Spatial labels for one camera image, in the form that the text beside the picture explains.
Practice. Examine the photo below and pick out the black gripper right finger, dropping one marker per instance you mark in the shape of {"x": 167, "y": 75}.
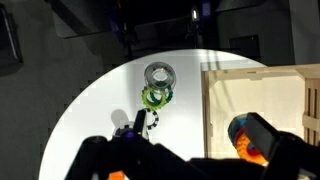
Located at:
{"x": 263, "y": 140}

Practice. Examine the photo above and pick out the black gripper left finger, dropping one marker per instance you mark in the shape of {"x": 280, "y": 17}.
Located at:
{"x": 140, "y": 121}

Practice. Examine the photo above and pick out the wooden tray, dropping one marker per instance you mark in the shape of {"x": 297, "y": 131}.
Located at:
{"x": 266, "y": 96}

